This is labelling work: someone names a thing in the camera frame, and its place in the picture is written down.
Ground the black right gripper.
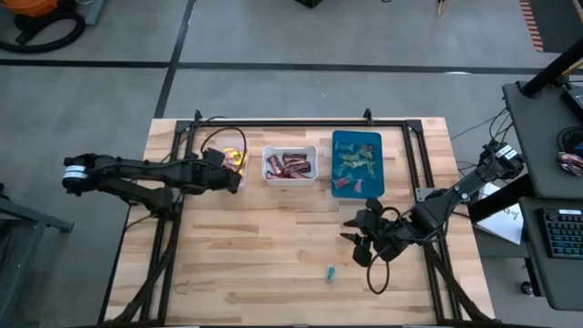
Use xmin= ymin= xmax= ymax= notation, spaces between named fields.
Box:
xmin=339 ymin=196 xmax=412 ymax=269

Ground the orange shop vacuum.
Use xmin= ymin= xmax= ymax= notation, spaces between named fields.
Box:
xmin=0 ymin=0 xmax=60 ymax=18

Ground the black aluminium table frame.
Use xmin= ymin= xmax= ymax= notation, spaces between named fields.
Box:
xmin=97 ymin=108 xmax=497 ymax=328

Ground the black pole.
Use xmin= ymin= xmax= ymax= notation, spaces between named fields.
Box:
xmin=520 ymin=38 xmax=583 ymax=99

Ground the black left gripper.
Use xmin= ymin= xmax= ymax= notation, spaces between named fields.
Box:
xmin=183 ymin=147 xmax=243 ymax=196

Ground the dark mat with striped edge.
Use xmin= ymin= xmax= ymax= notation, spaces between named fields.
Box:
xmin=518 ymin=0 xmax=583 ymax=54

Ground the black floor cable bundle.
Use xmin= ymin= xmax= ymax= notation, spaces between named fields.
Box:
xmin=450 ymin=107 xmax=516 ymax=186

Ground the grey power strip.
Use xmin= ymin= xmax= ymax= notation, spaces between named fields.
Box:
xmin=77 ymin=0 xmax=108 ymax=26

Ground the grey desk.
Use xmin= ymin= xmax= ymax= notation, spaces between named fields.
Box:
xmin=502 ymin=80 xmax=583 ymax=200

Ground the spare candy pile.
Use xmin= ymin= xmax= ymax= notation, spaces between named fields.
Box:
xmin=556 ymin=151 xmax=583 ymax=178

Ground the white plastic bin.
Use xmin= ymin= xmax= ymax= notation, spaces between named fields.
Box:
xmin=261 ymin=144 xmax=320 ymax=188

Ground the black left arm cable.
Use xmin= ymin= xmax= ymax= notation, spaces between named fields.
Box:
xmin=199 ymin=126 xmax=249 ymax=177

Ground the blue plastic bin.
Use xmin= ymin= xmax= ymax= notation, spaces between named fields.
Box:
xmin=331 ymin=129 xmax=385 ymax=200

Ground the dark grey side table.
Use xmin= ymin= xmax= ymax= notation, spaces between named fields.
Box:
xmin=518 ymin=195 xmax=583 ymax=313

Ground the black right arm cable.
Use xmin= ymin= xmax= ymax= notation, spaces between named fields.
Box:
xmin=365 ymin=245 xmax=392 ymax=295

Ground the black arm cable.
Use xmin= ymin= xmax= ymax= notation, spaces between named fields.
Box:
xmin=199 ymin=126 xmax=249 ymax=177
xmin=365 ymin=245 xmax=392 ymax=295

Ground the black backlit keyboard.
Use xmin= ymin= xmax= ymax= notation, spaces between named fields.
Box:
xmin=541 ymin=208 xmax=583 ymax=260

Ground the grey metal table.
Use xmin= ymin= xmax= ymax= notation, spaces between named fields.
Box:
xmin=0 ymin=181 xmax=75 ymax=328

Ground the black vacuum hose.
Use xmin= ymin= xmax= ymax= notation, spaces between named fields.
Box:
xmin=0 ymin=11 xmax=87 ymax=55

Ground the grey metal bracket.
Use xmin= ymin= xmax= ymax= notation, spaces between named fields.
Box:
xmin=414 ymin=187 xmax=439 ymax=203

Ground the white paper sheet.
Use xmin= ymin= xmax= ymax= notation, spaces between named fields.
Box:
xmin=475 ymin=181 xmax=526 ymax=246

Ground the black laptop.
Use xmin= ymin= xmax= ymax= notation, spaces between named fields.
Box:
xmin=560 ymin=84 xmax=583 ymax=120

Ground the clear plastic bin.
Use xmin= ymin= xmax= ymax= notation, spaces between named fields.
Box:
xmin=212 ymin=138 xmax=251 ymax=189

